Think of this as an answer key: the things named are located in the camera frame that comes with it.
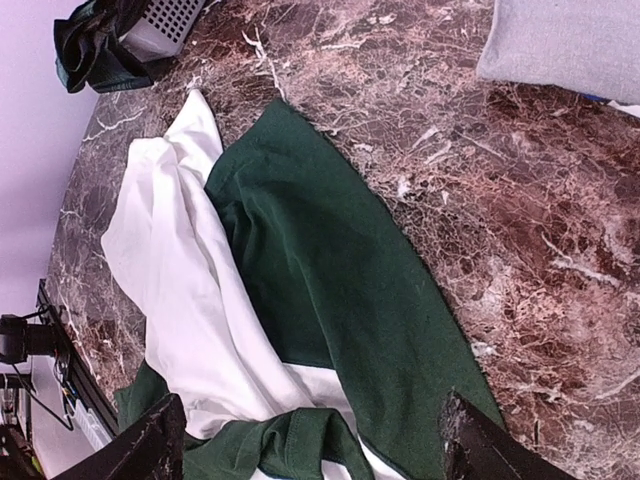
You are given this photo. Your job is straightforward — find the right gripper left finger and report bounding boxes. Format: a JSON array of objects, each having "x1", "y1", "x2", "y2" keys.
[{"x1": 55, "y1": 394, "x2": 186, "y2": 480}]

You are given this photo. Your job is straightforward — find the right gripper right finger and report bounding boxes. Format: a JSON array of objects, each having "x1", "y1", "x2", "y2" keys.
[{"x1": 439, "y1": 392, "x2": 573, "y2": 480}]

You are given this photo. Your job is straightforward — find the white and green raglan shirt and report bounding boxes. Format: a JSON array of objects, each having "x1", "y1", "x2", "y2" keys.
[{"x1": 101, "y1": 91, "x2": 502, "y2": 479}]

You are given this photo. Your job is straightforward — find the white perforated laundry basket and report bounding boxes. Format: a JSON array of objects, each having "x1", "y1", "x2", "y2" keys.
[{"x1": 119, "y1": 0, "x2": 210, "y2": 63}]

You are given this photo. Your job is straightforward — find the dark green plaid garment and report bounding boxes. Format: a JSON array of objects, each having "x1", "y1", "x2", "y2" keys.
[{"x1": 53, "y1": 0, "x2": 153, "y2": 94}]

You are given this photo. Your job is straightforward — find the folded grey polo shirt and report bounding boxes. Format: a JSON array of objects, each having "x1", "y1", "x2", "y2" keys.
[{"x1": 476, "y1": 1, "x2": 639, "y2": 104}]

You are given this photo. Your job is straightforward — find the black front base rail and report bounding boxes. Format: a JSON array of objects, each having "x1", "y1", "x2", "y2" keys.
[{"x1": 36, "y1": 278, "x2": 119, "y2": 440}]

